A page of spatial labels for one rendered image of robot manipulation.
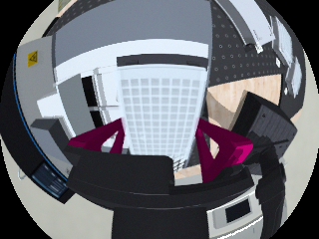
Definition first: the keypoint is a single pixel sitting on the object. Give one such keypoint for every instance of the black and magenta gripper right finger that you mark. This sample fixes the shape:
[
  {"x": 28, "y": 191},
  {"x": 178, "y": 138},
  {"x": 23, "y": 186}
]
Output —
[{"x": 233, "y": 148}]

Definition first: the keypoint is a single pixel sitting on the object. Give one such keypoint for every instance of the white well plate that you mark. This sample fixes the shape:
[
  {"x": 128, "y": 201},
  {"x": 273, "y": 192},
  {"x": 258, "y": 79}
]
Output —
[
  {"x": 297, "y": 78},
  {"x": 286, "y": 43},
  {"x": 170, "y": 135}
]

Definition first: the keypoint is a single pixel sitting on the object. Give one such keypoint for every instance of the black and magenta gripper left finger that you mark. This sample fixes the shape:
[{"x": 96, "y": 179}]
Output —
[{"x": 93, "y": 139}]

